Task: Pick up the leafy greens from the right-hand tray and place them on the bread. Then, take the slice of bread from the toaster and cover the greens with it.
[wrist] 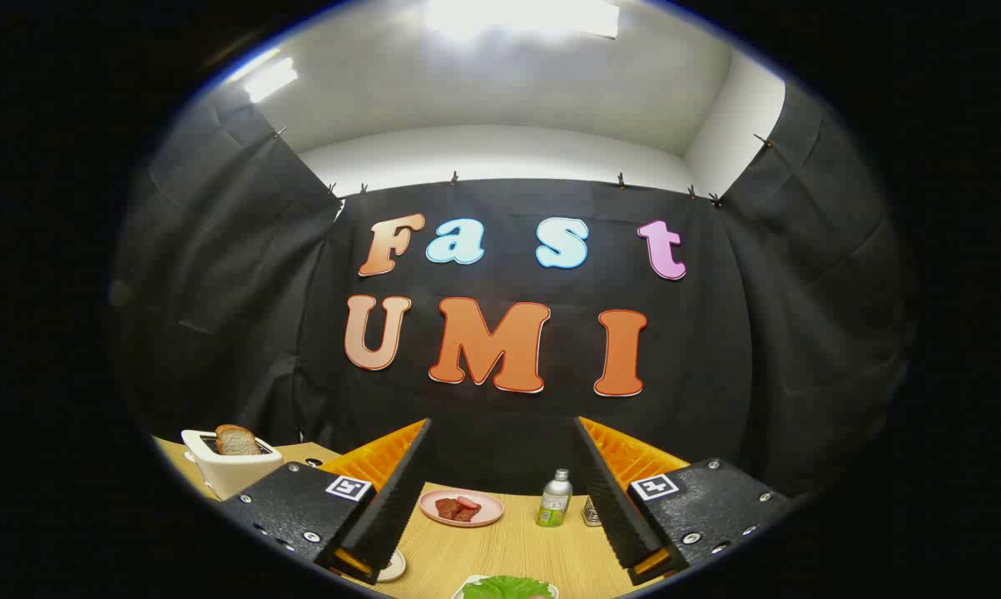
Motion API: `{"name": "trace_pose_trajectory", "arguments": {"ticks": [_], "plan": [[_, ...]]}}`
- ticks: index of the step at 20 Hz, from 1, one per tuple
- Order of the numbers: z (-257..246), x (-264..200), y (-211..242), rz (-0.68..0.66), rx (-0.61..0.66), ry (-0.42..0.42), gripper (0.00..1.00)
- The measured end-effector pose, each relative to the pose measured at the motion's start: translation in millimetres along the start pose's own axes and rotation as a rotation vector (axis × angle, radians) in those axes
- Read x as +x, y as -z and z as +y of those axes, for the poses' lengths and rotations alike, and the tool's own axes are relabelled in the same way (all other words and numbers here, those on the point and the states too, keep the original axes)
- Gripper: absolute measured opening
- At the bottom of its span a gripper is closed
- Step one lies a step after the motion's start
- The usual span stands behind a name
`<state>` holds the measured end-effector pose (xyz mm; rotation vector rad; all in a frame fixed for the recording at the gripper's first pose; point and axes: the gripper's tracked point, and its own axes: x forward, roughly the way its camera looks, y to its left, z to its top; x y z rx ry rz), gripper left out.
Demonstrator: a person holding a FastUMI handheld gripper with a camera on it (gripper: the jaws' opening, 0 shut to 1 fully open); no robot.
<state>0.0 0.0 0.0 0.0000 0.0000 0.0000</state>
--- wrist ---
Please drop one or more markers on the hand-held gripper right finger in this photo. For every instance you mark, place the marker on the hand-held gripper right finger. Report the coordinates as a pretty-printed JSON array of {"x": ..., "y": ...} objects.
[{"x": 612, "y": 507}]

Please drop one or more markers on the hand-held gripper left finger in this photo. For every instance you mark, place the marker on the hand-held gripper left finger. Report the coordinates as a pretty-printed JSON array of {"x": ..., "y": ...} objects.
[{"x": 400, "y": 499}]

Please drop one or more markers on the green lettuce leaf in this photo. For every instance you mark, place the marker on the green lettuce leaf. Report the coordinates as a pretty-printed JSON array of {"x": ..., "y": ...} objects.
[{"x": 504, "y": 589}]

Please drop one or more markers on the white bread slice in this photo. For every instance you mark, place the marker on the white bread slice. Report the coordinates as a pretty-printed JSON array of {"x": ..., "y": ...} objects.
[{"x": 235, "y": 441}]

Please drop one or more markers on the brown meat slice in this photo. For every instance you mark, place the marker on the brown meat slice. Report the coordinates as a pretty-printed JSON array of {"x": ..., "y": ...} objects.
[{"x": 448, "y": 508}]

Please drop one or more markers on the silver bottle with green label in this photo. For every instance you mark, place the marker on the silver bottle with green label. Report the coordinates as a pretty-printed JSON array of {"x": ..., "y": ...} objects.
[{"x": 554, "y": 503}]

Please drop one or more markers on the red sausage piece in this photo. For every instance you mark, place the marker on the red sausage piece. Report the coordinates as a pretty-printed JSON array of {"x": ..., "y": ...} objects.
[{"x": 468, "y": 502}]

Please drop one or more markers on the small white curved dish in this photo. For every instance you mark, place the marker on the small white curved dish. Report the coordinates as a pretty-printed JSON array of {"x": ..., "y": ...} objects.
[{"x": 393, "y": 567}]

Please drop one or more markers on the pink plate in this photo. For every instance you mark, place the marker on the pink plate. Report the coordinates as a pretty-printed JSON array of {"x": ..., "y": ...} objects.
[{"x": 488, "y": 512}]

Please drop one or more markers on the large white round plate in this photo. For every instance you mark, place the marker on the large white round plate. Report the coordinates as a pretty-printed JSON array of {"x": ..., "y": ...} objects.
[{"x": 459, "y": 593}]

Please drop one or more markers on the cream white toaster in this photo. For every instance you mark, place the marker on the cream white toaster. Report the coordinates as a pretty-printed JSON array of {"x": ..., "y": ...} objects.
[{"x": 230, "y": 478}]

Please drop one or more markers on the ceiling light panel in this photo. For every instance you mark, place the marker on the ceiling light panel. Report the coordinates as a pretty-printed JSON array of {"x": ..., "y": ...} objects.
[{"x": 269, "y": 79}]

